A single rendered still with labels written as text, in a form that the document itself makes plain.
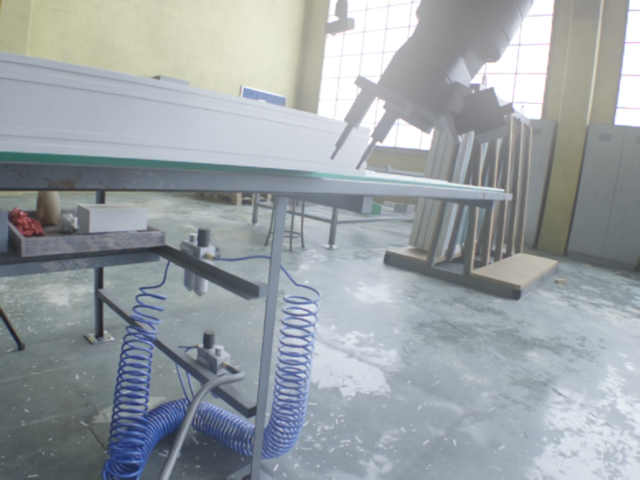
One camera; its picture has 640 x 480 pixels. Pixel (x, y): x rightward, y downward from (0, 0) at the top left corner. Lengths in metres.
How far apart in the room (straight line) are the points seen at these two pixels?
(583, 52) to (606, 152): 1.50
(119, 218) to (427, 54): 1.03
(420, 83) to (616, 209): 6.39
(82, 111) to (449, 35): 0.28
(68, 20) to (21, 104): 7.06
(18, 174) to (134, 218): 0.85
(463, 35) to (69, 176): 0.35
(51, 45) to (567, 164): 7.85
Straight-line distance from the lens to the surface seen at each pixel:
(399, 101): 0.30
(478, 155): 3.66
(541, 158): 6.80
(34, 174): 0.41
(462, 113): 0.32
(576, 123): 6.88
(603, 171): 6.68
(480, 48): 0.33
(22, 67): 0.35
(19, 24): 6.80
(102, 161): 0.46
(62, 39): 7.32
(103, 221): 1.20
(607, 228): 6.68
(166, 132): 0.39
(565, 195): 6.80
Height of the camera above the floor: 0.88
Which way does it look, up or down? 10 degrees down
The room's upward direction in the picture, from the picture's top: 6 degrees clockwise
